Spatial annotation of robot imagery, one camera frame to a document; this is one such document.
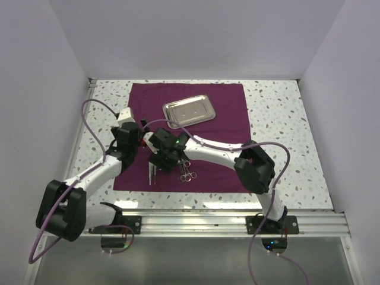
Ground purple surgical kit cloth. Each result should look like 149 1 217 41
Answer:
113 82 258 194

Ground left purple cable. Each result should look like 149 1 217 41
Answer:
28 99 149 265

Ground steel surgical scissors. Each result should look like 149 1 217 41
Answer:
178 161 191 182

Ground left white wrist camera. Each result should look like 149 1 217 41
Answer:
117 107 135 125

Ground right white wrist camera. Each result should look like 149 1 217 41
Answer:
142 131 158 154

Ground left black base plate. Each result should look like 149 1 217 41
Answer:
88 216 142 235

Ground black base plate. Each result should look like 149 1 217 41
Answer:
245 213 300 235
88 216 142 235

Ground steel forceps with rings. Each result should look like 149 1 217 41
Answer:
181 160 197 181

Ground stainless steel instrument tray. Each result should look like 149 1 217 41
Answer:
162 94 216 129

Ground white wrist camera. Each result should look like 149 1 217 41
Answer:
142 131 158 154
117 107 135 125

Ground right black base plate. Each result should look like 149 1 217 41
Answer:
245 213 300 235

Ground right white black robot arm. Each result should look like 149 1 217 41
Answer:
143 128 287 233

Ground steel tweezers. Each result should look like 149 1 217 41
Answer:
148 162 154 186
153 165 157 185

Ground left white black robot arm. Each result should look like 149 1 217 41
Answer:
36 118 144 242

